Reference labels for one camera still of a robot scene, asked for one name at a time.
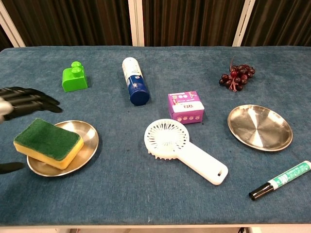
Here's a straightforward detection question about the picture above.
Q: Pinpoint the dark red grape bunch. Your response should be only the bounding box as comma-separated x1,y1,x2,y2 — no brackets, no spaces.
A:
218,57,256,93

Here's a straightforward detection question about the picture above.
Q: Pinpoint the blue and white bottle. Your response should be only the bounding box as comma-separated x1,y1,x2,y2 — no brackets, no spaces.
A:
121,57,151,106

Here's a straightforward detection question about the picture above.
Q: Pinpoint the green whiteboard marker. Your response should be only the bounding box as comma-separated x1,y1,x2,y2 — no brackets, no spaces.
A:
248,160,311,201

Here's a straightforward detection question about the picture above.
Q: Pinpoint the purple paper box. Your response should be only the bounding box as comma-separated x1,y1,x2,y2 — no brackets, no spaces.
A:
167,90,205,125

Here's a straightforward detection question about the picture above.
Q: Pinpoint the white frame post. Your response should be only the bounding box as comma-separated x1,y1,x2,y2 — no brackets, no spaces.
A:
0,0,26,48
128,0,146,47
232,0,256,47

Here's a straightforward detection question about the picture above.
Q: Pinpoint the green toy building block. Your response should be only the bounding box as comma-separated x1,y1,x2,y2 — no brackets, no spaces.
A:
62,61,88,93

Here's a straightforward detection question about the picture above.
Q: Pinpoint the round steel plate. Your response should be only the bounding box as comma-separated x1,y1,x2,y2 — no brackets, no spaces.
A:
227,104,294,152
26,120,100,177

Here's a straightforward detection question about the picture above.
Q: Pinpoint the dark pleated curtain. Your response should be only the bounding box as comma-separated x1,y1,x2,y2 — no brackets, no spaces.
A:
142,0,246,47
2,0,133,47
242,0,311,47
0,24,14,51

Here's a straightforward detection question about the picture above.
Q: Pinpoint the blue table cloth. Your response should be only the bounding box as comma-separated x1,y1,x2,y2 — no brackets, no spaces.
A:
0,46,311,226

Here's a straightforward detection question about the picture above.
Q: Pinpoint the green and yellow sponge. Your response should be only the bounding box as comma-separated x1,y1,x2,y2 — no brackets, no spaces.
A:
13,118,85,170

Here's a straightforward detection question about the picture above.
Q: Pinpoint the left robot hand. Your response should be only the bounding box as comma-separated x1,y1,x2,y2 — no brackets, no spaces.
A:
0,86,63,174

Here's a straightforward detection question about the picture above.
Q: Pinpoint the white handheld fan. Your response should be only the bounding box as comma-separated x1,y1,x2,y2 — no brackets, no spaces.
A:
143,118,229,186

